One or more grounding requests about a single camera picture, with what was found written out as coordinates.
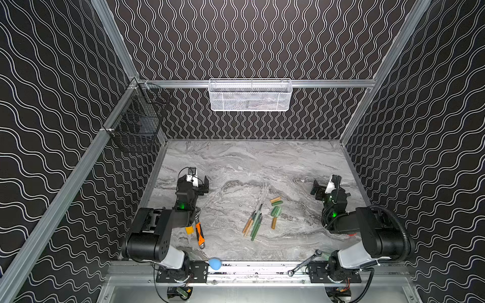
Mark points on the blue ball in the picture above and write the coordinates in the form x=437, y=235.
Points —
x=215, y=264

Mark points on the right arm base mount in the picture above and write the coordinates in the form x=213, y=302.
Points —
x=320, y=272

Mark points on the light green pen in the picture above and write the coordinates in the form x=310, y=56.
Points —
x=257, y=218

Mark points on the white wire mesh basket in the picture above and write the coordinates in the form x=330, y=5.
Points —
x=250, y=95

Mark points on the tan pen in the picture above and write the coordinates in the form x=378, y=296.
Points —
x=258, y=210

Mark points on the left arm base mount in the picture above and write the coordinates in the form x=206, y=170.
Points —
x=194, y=272

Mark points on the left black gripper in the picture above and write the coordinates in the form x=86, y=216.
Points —
x=191, y=187

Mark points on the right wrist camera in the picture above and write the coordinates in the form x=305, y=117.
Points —
x=330, y=187

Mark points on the black wire basket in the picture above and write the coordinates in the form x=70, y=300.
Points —
x=136, y=129

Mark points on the orange utility knife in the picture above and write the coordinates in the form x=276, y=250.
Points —
x=200, y=236

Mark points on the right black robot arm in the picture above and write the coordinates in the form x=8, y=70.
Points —
x=384, y=238

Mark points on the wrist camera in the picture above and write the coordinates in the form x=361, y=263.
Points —
x=330, y=187
x=193, y=179

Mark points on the yellow small block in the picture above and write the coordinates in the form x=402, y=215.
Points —
x=190, y=230

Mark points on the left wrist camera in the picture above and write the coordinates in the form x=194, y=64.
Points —
x=193, y=179

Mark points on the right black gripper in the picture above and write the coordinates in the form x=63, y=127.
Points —
x=329, y=193

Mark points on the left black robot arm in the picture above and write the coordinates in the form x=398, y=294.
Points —
x=149, y=238

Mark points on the light green pen cap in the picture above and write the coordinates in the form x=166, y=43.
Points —
x=278, y=212

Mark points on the silver wrench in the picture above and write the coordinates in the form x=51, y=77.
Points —
x=318, y=253

